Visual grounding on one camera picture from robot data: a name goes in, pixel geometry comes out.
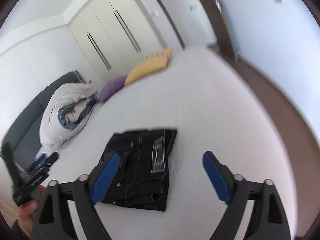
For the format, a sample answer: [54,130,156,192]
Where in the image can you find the black denim pants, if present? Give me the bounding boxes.
[102,129,177,212]

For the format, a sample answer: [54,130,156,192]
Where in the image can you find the left hand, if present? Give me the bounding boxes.
[17,200,38,238]

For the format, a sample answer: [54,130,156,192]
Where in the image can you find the dark grey headboard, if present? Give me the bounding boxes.
[3,70,85,170]

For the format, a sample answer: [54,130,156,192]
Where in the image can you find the rolled grey white duvet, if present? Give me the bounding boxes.
[39,83,98,151]

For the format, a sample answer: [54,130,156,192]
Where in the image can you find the purple cushion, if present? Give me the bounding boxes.
[96,75,127,103]

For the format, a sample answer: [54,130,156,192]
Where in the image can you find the yellow cushion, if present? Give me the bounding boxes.
[124,48,173,86]

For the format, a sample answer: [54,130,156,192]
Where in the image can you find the brown door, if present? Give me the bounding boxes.
[200,0,238,62]

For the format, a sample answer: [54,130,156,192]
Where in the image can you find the cream wardrobe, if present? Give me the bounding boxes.
[69,0,163,83]

